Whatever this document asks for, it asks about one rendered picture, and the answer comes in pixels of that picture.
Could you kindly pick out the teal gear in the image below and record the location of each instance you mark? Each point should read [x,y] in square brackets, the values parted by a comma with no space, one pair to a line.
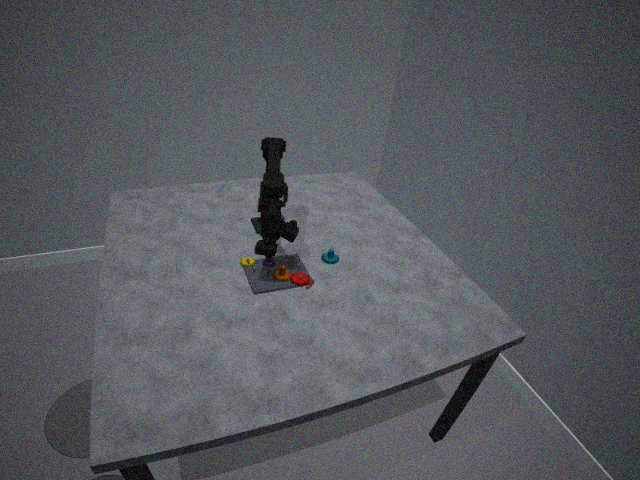
[330,257]

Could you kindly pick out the red gear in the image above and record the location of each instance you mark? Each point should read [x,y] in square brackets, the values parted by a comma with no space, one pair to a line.
[304,280]

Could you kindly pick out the purple gear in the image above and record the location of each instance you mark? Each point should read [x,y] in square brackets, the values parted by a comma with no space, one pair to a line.
[268,263]

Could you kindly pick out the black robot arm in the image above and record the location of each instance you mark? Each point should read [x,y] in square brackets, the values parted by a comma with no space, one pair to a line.
[273,188]

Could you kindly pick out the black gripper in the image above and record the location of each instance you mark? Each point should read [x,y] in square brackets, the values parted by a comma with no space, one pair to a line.
[267,246]

